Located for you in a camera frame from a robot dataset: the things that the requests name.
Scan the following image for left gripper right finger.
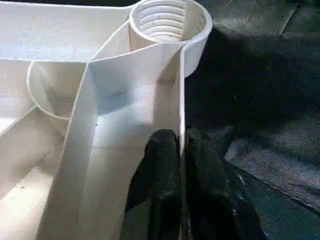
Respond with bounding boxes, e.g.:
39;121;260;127
183;127;266;240

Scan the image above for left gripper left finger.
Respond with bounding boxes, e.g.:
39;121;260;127
120;129;182;240

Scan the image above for white plastic table top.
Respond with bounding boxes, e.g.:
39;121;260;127
0;0;214;240

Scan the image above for black mat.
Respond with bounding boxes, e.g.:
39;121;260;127
0;0;320;240

